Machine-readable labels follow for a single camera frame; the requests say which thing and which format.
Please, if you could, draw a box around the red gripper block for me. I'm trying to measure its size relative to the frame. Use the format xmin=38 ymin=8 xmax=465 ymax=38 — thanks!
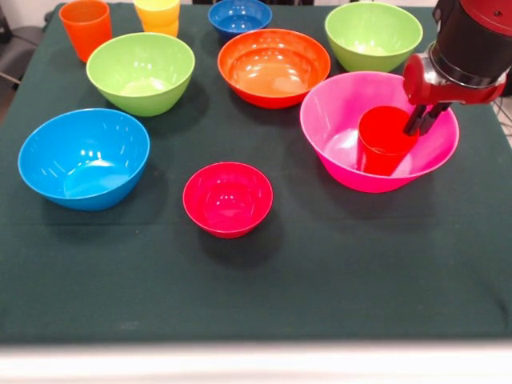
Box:
xmin=402 ymin=54 xmax=507 ymax=136

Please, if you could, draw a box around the red cup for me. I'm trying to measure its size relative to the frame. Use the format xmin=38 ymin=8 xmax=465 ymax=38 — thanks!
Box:
xmin=357 ymin=106 xmax=420 ymax=178

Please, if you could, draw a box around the orange bowl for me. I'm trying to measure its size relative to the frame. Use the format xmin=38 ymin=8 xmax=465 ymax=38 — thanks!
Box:
xmin=217 ymin=28 xmax=332 ymax=110

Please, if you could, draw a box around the small crimson pink bowl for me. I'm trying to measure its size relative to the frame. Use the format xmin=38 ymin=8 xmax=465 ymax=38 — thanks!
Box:
xmin=182 ymin=161 xmax=274 ymax=240

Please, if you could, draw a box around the large magenta bowl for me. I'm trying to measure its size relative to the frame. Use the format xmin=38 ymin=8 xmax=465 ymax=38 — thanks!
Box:
xmin=299 ymin=70 xmax=461 ymax=194

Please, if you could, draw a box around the lime green bowl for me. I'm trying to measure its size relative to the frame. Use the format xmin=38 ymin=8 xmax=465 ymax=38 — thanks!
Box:
xmin=324 ymin=2 xmax=424 ymax=74
xmin=86 ymin=32 xmax=196 ymax=118

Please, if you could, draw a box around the small dark blue bowl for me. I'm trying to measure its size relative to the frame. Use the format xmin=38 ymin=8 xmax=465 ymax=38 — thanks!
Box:
xmin=207 ymin=0 xmax=274 ymax=41

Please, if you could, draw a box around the dark green table cloth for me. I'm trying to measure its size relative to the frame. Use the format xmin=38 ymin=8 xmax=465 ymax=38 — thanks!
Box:
xmin=0 ymin=2 xmax=512 ymax=345

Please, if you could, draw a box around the yellow cup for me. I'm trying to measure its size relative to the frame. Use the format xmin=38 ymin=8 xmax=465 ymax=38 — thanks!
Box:
xmin=132 ymin=0 xmax=182 ymax=38

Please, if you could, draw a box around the light blue bowl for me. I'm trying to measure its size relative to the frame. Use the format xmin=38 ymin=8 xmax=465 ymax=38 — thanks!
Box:
xmin=17 ymin=107 xmax=151 ymax=212

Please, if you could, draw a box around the orange cup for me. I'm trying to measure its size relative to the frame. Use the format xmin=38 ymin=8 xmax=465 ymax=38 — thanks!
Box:
xmin=58 ymin=0 xmax=114 ymax=63

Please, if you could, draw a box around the black pedestal foot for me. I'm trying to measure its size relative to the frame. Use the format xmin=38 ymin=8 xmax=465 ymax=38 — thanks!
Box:
xmin=0 ymin=7 xmax=45 ymax=86

